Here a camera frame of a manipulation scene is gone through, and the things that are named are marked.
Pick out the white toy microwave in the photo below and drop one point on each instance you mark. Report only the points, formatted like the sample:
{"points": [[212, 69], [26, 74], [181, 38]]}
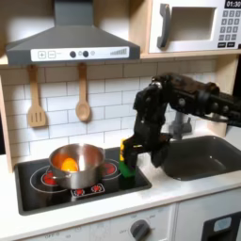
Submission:
{"points": [[194, 44]]}

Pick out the black cabinet door panel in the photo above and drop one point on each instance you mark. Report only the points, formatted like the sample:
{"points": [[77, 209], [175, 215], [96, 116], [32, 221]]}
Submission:
{"points": [[210, 233]]}

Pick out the dark grey tap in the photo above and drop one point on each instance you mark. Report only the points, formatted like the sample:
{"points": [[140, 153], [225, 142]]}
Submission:
{"points": [[180, 127]]}

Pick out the grey oven knob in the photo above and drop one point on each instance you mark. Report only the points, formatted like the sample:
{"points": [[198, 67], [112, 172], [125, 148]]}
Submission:
{"points": [[139, 230]]}

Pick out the orange toy vegetable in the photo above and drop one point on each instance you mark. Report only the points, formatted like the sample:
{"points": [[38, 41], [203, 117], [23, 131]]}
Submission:
{"points": [[69, 164]]}

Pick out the wooden slotted spatula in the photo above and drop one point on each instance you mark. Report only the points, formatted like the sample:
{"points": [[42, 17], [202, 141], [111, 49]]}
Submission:
{"points": [[36, 116]]}

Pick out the steel pot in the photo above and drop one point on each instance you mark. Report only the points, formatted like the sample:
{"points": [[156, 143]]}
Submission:
{"points": [[84, 179]]}

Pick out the green toy block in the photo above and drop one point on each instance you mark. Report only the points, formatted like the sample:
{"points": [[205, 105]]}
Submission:
{"points": [[125, 172]]}

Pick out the grey range hood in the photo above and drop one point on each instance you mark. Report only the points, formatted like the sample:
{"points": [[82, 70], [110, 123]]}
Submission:
{"points": [[72, 39]]}

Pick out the dark grey sink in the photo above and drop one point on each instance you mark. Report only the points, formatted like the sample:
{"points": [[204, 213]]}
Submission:
{"points": [[200, 160]]}

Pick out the wooden spoon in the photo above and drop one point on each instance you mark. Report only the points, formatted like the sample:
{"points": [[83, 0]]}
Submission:
{"points": [[83, 109]]}

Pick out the black toy stove top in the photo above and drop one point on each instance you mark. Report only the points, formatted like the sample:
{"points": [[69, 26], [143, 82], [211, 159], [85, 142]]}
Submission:
{"points": [[125, 186]]}

